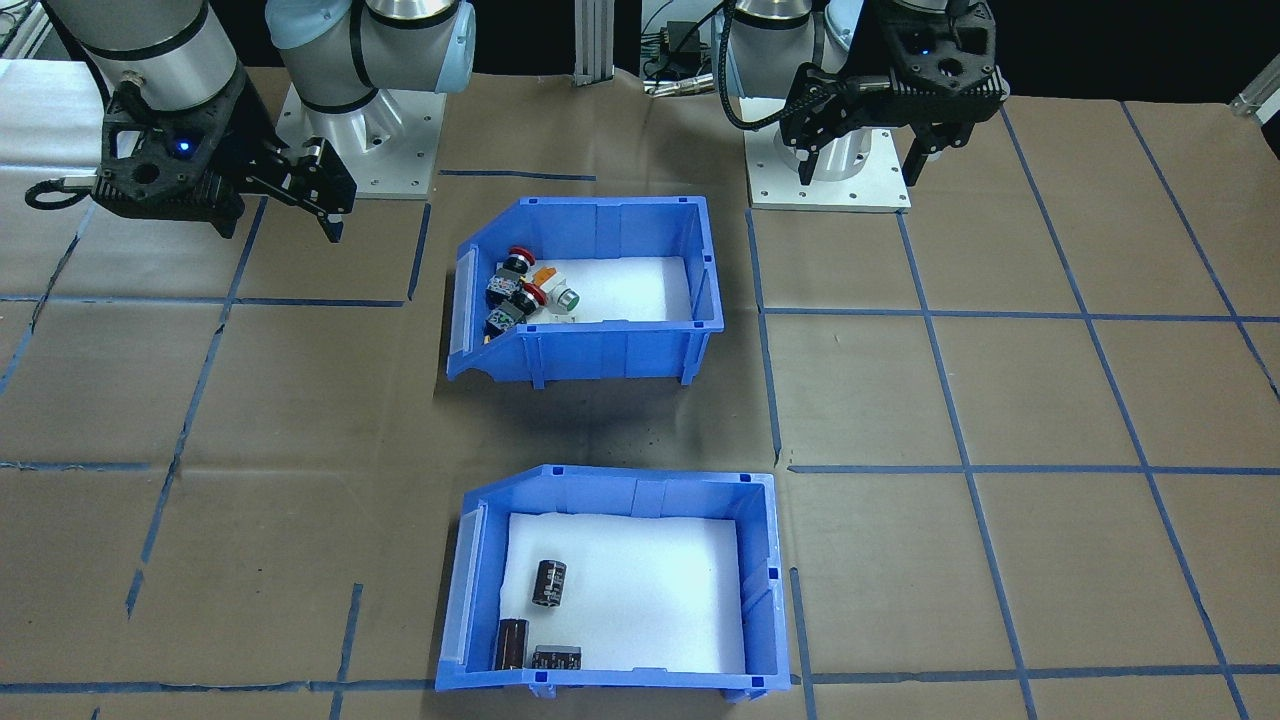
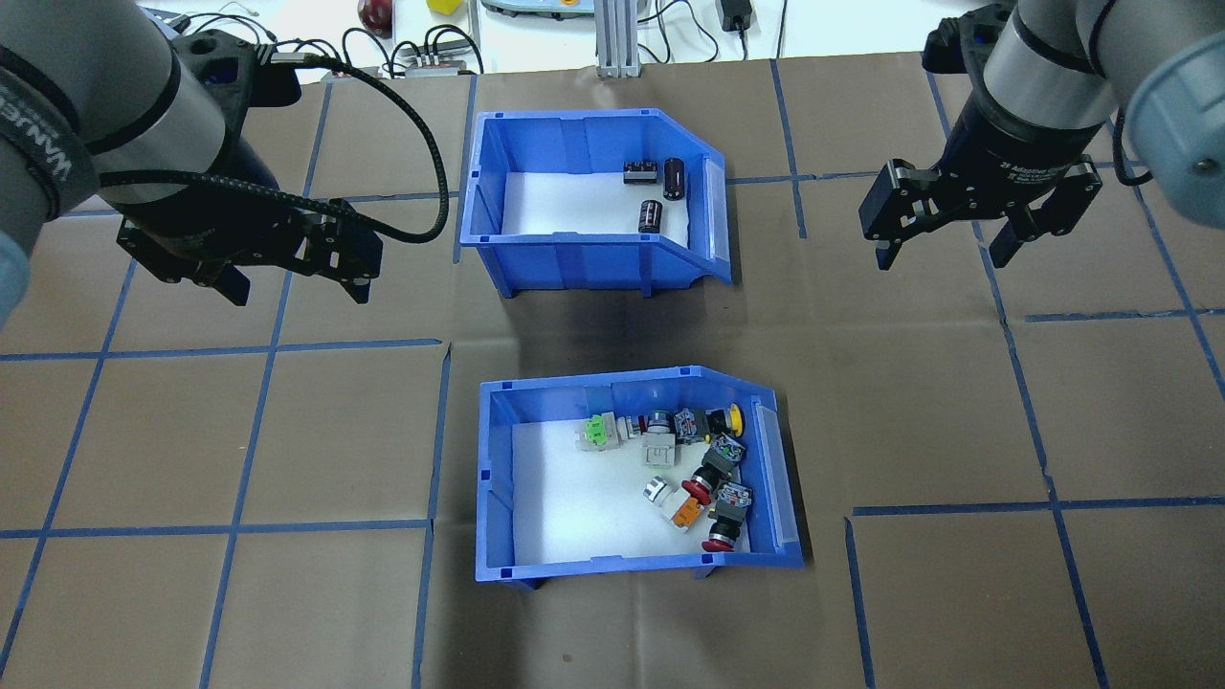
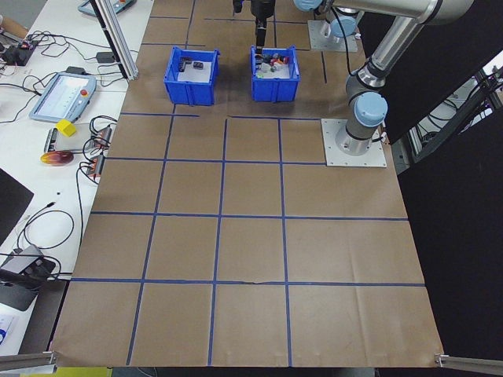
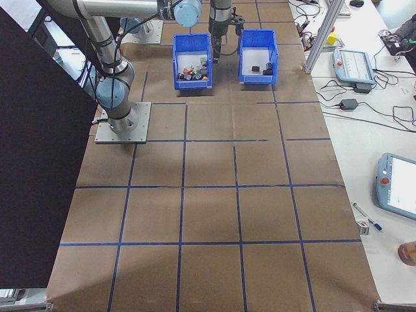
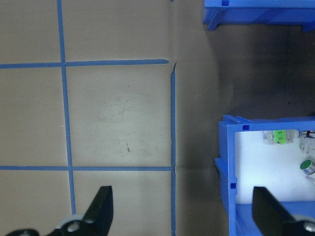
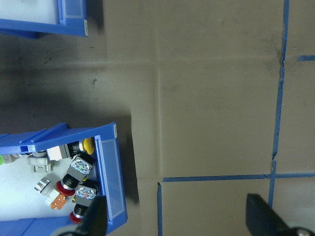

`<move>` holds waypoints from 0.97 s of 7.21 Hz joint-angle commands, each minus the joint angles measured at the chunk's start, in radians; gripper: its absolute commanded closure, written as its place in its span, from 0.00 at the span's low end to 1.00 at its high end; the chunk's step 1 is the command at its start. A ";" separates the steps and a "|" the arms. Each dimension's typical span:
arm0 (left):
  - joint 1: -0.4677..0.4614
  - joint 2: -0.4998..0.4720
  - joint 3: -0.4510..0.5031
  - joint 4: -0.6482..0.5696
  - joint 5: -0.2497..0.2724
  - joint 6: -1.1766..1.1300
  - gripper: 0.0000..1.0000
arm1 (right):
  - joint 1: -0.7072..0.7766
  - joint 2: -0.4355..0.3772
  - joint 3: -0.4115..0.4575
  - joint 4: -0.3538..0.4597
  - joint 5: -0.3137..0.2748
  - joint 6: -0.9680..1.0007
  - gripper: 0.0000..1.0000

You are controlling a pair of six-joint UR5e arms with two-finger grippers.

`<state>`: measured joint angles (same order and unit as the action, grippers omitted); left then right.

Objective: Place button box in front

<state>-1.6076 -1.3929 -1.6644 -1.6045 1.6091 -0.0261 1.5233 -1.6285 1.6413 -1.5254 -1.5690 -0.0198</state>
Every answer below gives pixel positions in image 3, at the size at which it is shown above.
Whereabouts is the red and yellow disc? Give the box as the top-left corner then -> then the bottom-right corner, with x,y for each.
39,152 -> 75,167

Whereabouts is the yellow block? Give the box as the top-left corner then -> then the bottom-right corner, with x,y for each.
54,119 -> 78,138

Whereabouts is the grey black desk camera stand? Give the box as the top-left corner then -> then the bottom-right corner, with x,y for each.
0,243 -> 57,312

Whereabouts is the aluminium corner bar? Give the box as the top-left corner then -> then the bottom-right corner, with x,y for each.
434,352 -> 503,372
0,350 -> 60,374

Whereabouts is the black orange cable adapter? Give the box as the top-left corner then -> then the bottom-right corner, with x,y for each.
90,124 -> 116,149
83,154 -> 106,182

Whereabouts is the black looped desk cable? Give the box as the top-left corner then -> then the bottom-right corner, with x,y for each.
22,202 -> 76,251

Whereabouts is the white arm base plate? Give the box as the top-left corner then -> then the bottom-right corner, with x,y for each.
321,117 -> 388,169
307,19 -> 359,52

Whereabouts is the black circuit board assembly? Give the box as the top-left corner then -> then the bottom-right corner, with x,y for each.
0,37 -> 40,67

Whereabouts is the grey teach pendant red button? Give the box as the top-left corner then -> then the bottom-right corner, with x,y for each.
77,0 -> 137,16

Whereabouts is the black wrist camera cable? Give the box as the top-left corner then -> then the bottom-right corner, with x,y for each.
327,5 -> 354,75

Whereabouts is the blue bin with capacitors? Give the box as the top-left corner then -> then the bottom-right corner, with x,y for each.
163,46 -> 220,106

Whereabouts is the aluminium extrusion post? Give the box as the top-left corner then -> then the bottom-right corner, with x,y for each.
89,0 -> 140,82

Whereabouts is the blue bin with push buttons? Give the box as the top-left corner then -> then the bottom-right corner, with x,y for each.
250,45 -> 302,103

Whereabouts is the black frame cover cloth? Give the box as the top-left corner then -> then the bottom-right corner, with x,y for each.
355,0 -> 503,377

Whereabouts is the grey flat desk device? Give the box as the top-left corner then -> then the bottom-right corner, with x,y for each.
42,127 -> 86,154

